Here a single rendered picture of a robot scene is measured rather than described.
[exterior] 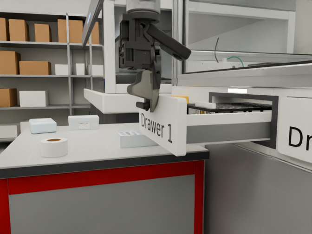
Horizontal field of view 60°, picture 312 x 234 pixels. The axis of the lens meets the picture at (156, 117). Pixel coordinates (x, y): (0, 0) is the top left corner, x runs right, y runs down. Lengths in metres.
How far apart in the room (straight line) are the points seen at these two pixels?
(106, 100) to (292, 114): 1.03
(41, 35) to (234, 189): 4.01
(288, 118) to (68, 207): 0.57
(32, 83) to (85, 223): 4.21
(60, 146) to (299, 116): 0.57
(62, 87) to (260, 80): 4.34
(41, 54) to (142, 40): 4.32
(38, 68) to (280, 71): 4.09
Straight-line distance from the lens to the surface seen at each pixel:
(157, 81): 0.58
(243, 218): 0.76
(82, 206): 0.78
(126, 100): 1.43
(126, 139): 0.83
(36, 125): 1.15
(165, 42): 0.62
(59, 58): 4.84
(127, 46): 0.58
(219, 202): 0.85
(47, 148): 0.77
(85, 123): 1.20
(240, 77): 0.72
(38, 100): 4.41
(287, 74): 0.59
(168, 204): 0.84
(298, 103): 0.55
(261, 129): 0.62
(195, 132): 0.53
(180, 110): 0.50
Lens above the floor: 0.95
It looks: 7 degrees down
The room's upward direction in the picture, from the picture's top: straight up
